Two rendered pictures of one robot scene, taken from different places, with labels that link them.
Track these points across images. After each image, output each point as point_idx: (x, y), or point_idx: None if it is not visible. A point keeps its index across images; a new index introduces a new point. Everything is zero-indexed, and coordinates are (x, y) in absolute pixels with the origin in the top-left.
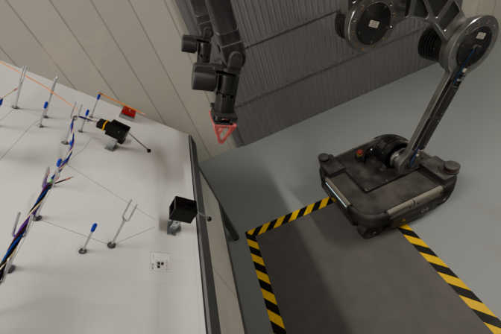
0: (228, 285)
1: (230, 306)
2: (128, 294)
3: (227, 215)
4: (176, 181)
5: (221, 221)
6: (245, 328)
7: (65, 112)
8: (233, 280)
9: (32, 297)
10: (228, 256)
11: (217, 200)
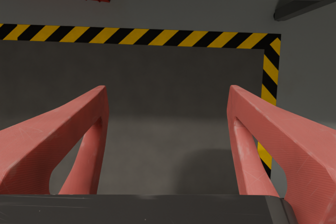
0: None
1: None
2: None
3: (309, 11)
4: None
5: None
6: None
7: None
8: None
9: None
10: None
11: None
